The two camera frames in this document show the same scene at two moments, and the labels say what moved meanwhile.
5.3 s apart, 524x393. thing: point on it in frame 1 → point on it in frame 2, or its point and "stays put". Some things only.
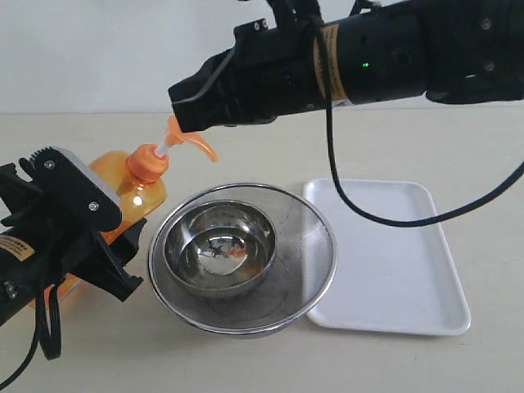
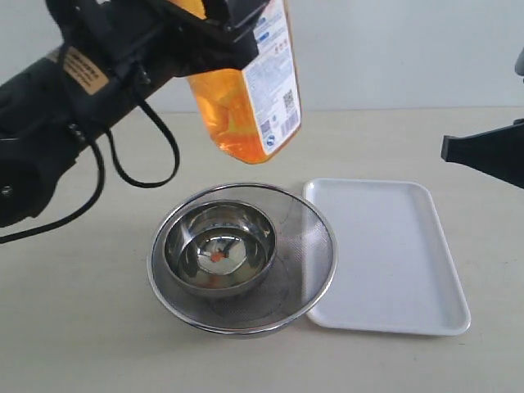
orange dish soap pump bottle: [138, 178] → [254, 110]
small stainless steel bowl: [221, 249] stays put
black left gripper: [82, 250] → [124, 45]
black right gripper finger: [208, 98] → [498, 151]
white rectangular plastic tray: [391, 280] stays put
